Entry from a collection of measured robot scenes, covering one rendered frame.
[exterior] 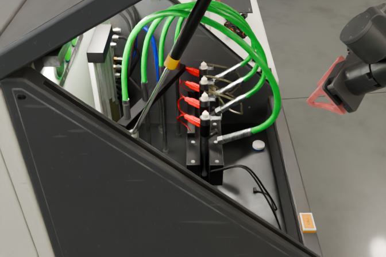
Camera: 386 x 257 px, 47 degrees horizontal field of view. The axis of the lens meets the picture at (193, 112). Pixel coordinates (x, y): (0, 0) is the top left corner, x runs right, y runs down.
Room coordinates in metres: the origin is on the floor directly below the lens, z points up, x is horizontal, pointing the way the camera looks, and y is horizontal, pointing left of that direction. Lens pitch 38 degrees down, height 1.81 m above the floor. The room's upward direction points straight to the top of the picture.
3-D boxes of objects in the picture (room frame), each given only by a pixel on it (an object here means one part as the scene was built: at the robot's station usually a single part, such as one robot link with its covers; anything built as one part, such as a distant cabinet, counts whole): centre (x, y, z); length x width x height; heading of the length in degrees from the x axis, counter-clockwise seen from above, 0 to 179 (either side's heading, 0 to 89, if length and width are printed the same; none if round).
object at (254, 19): (1.59, -0.18, 0.97); 0.70 x 0.22 x 0.03; 0
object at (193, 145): (1.01, -0.03, 0.91); 0.34 x 0.10 x 0.15; 0
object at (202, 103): (0.97, -0.04, 1.00); 0.05 x 0.03 x 0.21; 90
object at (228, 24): (1.63, -0.18, 1.01); 0.23 x 0.11 x 0.06; 0
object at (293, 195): (0.89, -0.27, 0.87); 0.62 x 0.04 x 0.16; 0
